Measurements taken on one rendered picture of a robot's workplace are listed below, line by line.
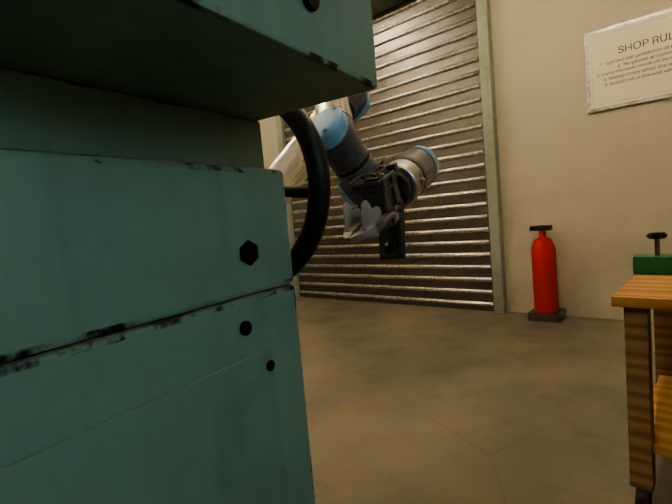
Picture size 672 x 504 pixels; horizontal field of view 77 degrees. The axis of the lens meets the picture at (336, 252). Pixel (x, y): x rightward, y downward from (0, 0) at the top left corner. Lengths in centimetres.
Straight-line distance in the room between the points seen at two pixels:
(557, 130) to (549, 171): 25
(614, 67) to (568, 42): 32
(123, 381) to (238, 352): 8
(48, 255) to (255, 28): 13
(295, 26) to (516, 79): 302
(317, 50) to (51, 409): 21
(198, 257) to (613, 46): 296
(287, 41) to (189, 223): 12
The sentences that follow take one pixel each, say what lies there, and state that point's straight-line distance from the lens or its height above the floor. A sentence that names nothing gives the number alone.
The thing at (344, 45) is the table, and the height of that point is 86.
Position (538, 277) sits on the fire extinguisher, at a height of 28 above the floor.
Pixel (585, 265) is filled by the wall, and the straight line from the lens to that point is 307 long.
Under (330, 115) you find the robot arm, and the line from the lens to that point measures 92.
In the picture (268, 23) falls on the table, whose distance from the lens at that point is 21.
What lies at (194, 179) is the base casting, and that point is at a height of 79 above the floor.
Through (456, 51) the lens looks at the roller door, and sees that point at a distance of 339.
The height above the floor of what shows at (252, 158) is 81.
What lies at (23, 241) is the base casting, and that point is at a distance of 22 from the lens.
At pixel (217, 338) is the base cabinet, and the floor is 69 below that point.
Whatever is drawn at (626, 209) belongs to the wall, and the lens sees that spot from 301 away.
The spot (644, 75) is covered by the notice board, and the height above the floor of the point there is 139.
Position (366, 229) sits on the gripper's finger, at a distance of 69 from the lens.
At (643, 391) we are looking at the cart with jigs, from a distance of 122.
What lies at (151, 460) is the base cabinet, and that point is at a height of 64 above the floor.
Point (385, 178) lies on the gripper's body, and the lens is 73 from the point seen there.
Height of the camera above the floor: 76
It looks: 4 degrees down
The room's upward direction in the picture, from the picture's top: 5 degrees counter-clockwise
